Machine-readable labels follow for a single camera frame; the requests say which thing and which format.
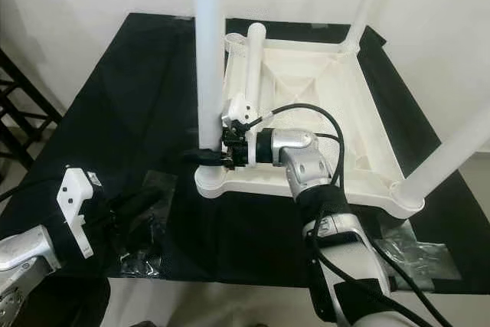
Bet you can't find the black tablecloth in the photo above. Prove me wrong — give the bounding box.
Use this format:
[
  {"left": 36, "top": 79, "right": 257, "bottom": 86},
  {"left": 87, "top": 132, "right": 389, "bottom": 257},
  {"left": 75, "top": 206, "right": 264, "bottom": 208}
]
[{"left": 0, "top": 11, "right": 490, "bottom": 293}]

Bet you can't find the black round stool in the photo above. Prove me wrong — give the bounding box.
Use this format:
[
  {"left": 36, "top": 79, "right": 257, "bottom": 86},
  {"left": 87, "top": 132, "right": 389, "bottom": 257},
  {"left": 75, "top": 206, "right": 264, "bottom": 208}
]
[{"left": 0, "top": 51, "right": 62, "bottom": 171}]

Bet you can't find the clear plastic sheet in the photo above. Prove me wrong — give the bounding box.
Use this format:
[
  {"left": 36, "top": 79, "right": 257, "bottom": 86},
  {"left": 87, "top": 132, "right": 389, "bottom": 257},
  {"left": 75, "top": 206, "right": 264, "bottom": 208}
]
[
  {"left": 375, "top": 220, "right": 460, "bottom": 282},
  {"left": 119, "top": 172, "right": 173, "bottom": 276}
]

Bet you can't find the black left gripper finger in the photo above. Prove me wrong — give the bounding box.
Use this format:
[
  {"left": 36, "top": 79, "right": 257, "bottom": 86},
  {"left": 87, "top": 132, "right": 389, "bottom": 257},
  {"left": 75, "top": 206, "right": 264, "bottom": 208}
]
[{"left": 115, "top": 188, "right": 162, "bottom": 217}]

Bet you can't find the white plastic table top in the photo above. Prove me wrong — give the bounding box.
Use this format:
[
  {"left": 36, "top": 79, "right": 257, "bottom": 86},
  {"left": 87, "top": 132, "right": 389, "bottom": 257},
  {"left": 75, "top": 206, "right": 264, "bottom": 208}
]
[{"left": 194, "top": 25, "right": 426, "bottom": 221}]

